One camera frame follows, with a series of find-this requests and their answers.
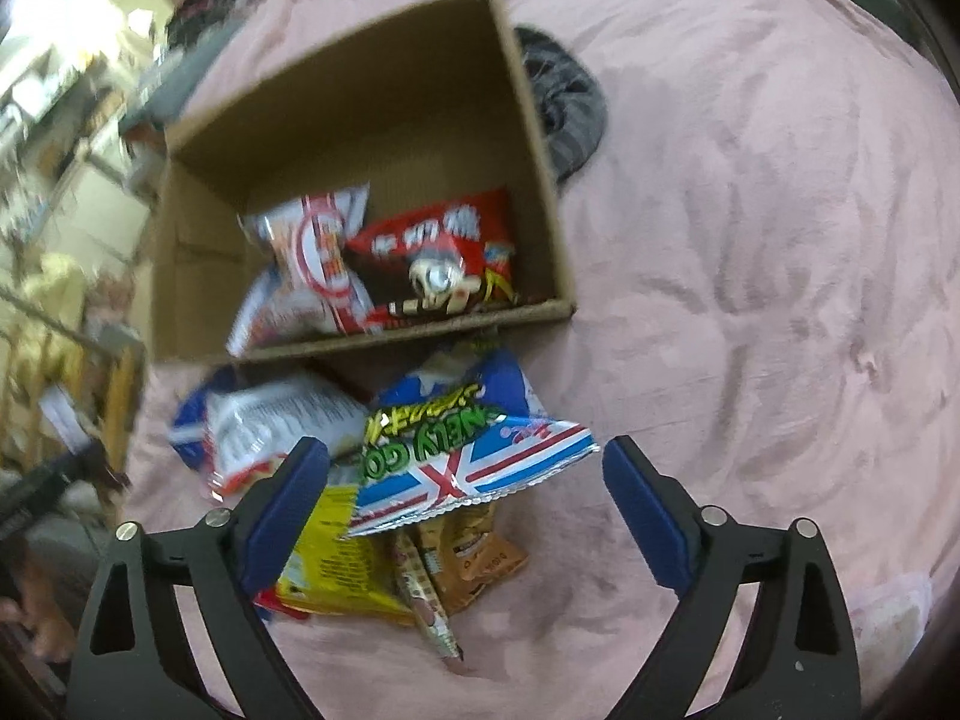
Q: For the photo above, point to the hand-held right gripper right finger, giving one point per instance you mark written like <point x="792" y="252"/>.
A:
<point x="649" y="521"/>

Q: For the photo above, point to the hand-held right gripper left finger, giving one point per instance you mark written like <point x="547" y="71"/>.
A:
<point x="289" y="514"/>

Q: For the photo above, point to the yellow snack packet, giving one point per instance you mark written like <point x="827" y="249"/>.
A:
<point x="337" y="562"/>

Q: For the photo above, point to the blue and white snack packet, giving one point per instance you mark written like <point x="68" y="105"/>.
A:
<point x="262" y="420"/>

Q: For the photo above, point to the patterned stick snack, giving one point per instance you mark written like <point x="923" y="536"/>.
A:
<point x="429" y="601"/>

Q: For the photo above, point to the brown snack packet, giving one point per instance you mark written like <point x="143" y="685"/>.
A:
<point x="466" y="549"/>

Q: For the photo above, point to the blue green flag snack packet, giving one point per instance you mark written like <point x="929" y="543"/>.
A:
<point x="465" y="465"/>

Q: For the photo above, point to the white and red snack packet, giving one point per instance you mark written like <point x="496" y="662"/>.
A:
<point x="319" y="255"/>

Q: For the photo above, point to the brown cardboard box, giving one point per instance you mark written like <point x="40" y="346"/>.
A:
<point x="360" y="112"/>

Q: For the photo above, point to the person's left hand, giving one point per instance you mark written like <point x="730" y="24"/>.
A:
<point x="43" y="611"/>

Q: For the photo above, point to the yellow cloth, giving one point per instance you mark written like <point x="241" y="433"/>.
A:
<point x="52" y="300"/>

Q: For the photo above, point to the white blue red snack packet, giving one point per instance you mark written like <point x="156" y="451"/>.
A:
<point x="259" y="316"/>

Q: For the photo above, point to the pink blanket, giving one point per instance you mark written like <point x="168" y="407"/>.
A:
<point x="750" y="240"/>

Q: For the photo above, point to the dark grey cloth bundle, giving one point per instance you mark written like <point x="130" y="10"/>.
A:
<point x="564" y="105"/>

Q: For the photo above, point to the dark clothes pile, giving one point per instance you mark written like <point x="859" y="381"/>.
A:
<point x="202" y="9"/>

